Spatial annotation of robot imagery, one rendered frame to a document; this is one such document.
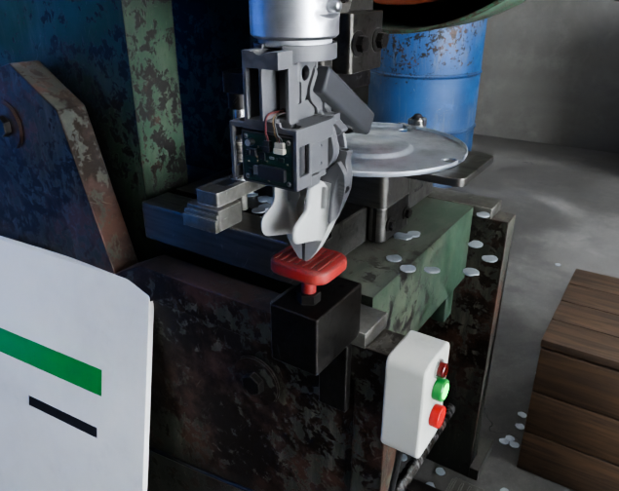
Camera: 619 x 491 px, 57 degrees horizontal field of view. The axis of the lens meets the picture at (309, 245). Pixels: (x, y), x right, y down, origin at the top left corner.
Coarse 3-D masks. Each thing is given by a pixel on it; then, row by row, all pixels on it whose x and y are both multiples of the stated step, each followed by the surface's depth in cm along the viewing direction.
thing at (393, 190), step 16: (448, 160) 83; (464, 160) 83; (480, 160) 83; (400, 176) 88; (416, 176) 78; (432, 176) 77; (448, 176) 76; (464, 176) 76; (352, 192) 87; (368, 192) 86; (384, 192) 85; (400, 192) 89; (368, 208) 88; (384, 208) 86; (400, 208) 90; (368, 224) 88; (384, 224) 87; (400, 224) 92; (384, 240) 88
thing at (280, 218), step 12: (276, 192) 55; (288, 192) 57; (300, 192) 56; (276, 204) 55; (288, 204) 57; (300, 204) 57; (264, 216) 54; (276, 216) 56; (288, 216) 57; (264, 228) 55; (276, 228) 56; (288, 228) 58; (300, 252) 59
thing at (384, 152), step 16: (384, 128) 100; (400, 128) 100; (416, 128) 98; (352, 144) 88; (368, 144) 88; (384, 144) 88; (400, 144) 88; (416, 144) 90; (432, 144) 90; (448, 144) 90; (464, 144) 88; (352, 160) 82; (368, 160) 82; (384, 160) 82; (400, 160) 82; (416, 160) 82; (432, 160) 82; (368, 176) 76; (384, 176) 76
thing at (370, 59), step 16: (352, 0) 82; (368, 0) 86; (352, 16) 78; (368, 16) 81; (352, 32) 79; (368, 32) 82; (384, 32) 84; (352, 48) 79; (368, 48) 83; (320, 64) 80; (336, 64) 81; (352, 64) 81; (368, 64) 85
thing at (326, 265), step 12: (288, 252) 60; (324, 252) 60; (336, 252) 60; (276, 264) 58; (288, 264) 58; (300, 264) 58; (312, 264) 58; (324, 264) 58; (336, 264) 58; (288, 276) 58; (300, 276) 57; (312, 276) 56; (324, 276) 56; (336, 276) 58; (312, 288) 60
